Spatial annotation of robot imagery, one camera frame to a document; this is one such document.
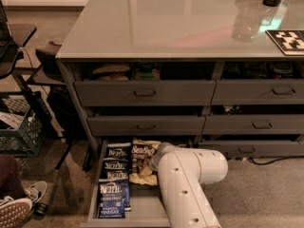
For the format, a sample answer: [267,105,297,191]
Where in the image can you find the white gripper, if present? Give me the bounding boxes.
[149,154,160,171]

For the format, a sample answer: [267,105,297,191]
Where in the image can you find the brown sea salt chip bag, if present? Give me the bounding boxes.
[129,138,161,186]

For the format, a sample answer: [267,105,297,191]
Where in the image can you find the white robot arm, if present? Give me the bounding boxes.
[149,142,228,228]

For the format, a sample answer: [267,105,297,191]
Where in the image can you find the blue Kettle bag back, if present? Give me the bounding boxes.
[106,142,131,160]

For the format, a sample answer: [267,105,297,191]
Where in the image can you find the blue kettle bag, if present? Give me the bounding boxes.
[104,159,128,171]
[105,170,132,212]
[98,180,125,219]
[106,142,131,160]

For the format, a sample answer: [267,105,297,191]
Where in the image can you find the open bottom left drawer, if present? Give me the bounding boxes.
[80,138,170,228]

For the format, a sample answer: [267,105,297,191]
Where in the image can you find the blue Kettle bag front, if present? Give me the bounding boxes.
[98,180,125,219]

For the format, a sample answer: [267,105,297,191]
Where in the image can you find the middle left grey drawer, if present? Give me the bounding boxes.
[87,116,205,137]

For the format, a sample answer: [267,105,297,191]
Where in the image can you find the grey drawer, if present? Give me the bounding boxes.
[202,114,304,135]
[212,79,304,105]
[74,80,216,106]
[87,116,205,137]
[198,141,304,158]

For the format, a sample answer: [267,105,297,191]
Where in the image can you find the middle right grey drawer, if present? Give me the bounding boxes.
[202,114,304,135]

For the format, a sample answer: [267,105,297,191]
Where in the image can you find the bottom right grey drawer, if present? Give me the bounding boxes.
[198,141,304,158]

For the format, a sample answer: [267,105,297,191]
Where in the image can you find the green bag in top drawer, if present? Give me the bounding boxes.
[132,62,161,81]

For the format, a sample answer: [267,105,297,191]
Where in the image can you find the top left grey drawer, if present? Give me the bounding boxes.
[74,80,216,106]

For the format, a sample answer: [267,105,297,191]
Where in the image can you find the tan bag in top drawer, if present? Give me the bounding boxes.
[92,64,131,81]

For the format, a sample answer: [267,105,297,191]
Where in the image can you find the top right grey drawer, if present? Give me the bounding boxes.
[212,79,304,105]

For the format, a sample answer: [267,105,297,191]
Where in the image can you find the white sneaker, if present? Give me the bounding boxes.
[25,180,48,204]

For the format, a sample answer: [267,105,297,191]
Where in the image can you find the green plastic crate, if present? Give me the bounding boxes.
[0,92,46,157]

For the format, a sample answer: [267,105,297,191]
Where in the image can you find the person leg dark trousers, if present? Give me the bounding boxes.
[0,155,25,200]

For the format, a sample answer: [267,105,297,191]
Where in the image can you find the dark red sneaker sole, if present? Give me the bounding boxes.
[0,198,32,228]

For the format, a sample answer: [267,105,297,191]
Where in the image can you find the black white marker tag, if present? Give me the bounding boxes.
[266,29,304,56]

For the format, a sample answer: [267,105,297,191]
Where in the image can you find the black office chair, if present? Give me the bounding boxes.
[0,0,74,171]

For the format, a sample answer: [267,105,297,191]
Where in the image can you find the black floor cable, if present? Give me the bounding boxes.
[246,156,304,167]

